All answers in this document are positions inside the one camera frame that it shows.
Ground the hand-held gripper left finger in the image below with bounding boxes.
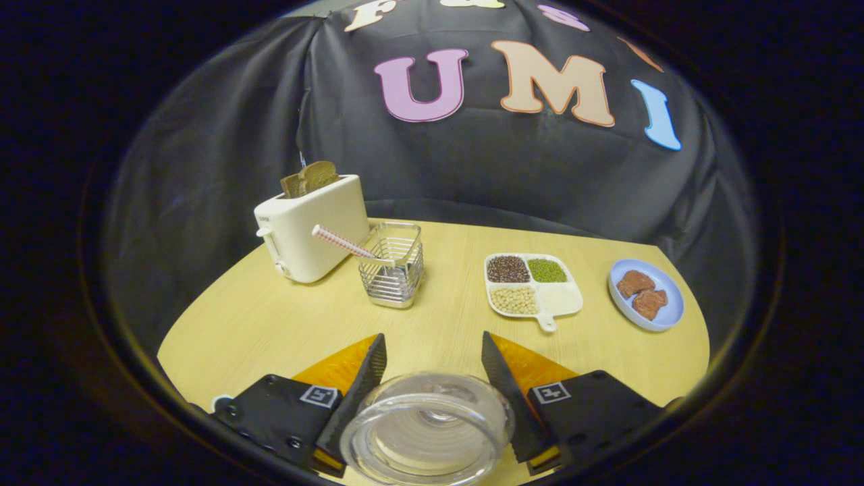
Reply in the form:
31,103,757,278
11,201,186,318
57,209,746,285
213,333,388,479

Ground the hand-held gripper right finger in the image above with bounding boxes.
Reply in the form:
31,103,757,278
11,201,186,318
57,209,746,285
481,331,666,475

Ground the clear plastic juice bottle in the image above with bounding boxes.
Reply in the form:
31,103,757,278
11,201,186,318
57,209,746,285
340,371,516,486

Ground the white divided tray with beans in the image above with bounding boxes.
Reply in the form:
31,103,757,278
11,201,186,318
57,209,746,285
484,253,584,333

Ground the brown meat piece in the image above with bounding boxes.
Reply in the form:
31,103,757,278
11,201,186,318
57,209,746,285
616,270,656,299
632,288,668,321

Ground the light blue plate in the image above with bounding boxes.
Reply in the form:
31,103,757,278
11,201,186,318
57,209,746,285
608,259,685,332

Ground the white toaster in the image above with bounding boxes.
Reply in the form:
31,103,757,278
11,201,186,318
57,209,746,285
254,174,371,284

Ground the wooden table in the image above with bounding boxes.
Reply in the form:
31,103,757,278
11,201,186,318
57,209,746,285
157,217,711,486

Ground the red white striped straw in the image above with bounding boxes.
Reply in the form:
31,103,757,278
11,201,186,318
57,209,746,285
312,225,379,260

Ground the metal wire basket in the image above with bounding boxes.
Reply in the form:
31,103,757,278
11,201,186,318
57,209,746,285
358,221,425,310

